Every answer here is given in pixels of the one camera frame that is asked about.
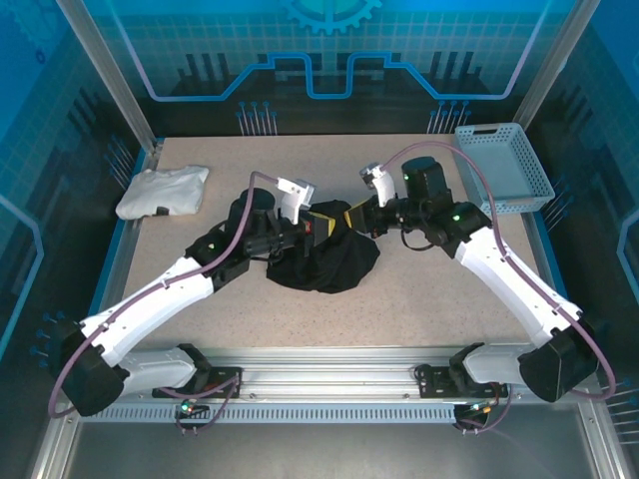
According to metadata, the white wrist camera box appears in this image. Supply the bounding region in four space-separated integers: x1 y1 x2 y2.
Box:
357 162 396 207
273 177 317 225

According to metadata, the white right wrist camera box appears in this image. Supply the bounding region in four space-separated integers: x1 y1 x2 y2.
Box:
357 162 396 207

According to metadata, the steel sheet panel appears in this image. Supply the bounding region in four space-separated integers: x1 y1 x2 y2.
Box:
62 422 600 479

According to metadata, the aluminium frame post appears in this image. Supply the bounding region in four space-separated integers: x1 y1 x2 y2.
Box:
53 0 165 157
502 0 603 152

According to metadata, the aluminium mounting rail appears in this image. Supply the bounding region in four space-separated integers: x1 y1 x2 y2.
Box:
67 346 598 405

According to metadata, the pale blue perforated plastic basket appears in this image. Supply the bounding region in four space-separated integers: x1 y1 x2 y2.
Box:
452 122 556 217

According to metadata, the black floral print t-shirt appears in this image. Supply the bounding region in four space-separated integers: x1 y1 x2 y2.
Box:
265 199 381 295

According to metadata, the grey slotted cable duct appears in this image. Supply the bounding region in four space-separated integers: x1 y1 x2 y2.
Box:
78 404 458 425

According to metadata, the cable connector with indicator lights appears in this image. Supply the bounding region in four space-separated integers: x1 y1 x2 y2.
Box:
456 397 495 419
177 396 210 419

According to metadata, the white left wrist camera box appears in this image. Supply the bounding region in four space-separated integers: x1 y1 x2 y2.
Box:
273 177 317 225

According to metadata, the folded white t-shirt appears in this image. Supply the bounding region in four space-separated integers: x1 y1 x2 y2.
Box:
115 164 211 221

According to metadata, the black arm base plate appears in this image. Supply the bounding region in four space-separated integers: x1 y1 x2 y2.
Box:
416 363 509 399
152 366 244 399

